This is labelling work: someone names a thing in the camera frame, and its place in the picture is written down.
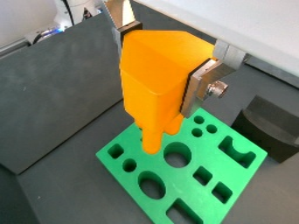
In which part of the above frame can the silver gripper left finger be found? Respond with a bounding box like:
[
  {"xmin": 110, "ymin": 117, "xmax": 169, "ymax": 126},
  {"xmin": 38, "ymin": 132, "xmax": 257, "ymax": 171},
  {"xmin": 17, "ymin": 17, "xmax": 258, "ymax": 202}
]
[{"xmin": 102, "ymin": 0, "xmax": 143, "ymax": 54}]

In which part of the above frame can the white robot base with cables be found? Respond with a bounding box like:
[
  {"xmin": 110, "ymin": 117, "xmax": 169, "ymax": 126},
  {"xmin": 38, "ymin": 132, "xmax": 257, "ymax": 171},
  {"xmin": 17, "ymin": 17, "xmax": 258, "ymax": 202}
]
[{"xmin": 25, "ymin": 0, "xmax": 99, "ymax": 45}]

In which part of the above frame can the green shape-sorting insertion board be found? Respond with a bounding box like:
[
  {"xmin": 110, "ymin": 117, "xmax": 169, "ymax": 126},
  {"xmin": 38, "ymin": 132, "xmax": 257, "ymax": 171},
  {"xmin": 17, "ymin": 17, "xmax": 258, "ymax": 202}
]
[{"xmin": 97, "ymin": 109, "xmax": 268, "ymax": 224}]

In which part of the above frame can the orange three-prong plastic block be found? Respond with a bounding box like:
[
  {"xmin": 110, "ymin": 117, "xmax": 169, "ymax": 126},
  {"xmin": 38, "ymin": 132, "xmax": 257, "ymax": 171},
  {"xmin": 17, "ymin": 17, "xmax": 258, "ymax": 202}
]
[{"xmin": 121, "ymin": 30, "xmax": 214, "ymax": 154}]

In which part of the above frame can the black block on table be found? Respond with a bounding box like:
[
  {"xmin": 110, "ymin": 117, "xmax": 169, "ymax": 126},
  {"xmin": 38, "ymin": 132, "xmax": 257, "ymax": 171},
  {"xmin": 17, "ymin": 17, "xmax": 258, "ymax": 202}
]
[{"xmin": 232, "ymin": 95, "xmax": 299, "ymax": 163}]

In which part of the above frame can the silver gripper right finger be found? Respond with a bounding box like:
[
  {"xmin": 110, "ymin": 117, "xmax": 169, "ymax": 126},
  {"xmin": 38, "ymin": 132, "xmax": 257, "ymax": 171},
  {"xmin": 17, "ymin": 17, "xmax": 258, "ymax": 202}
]
[{"xmin": 181, "ymin": 39, "xmax": 249, "ymax": 117}]

